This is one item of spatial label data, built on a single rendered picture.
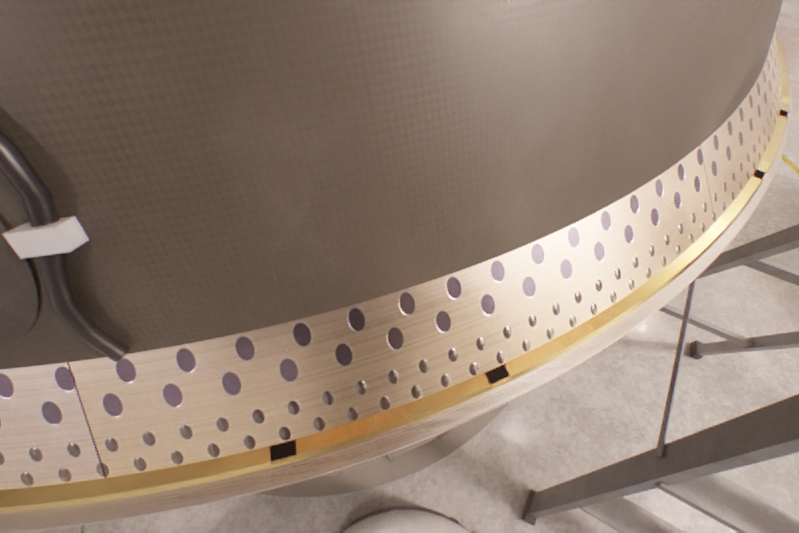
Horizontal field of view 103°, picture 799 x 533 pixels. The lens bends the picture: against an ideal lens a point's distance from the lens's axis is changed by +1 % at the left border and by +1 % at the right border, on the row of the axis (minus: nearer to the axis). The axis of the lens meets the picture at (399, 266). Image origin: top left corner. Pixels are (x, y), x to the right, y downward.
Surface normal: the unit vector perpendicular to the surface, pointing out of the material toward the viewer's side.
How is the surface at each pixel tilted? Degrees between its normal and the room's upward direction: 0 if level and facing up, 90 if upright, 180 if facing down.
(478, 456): 0
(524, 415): 0
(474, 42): 62
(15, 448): 43
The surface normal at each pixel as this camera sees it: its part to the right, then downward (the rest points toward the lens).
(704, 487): 0.00, -0.53
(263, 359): 0.18, 0.18
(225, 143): 0.24, 0.48
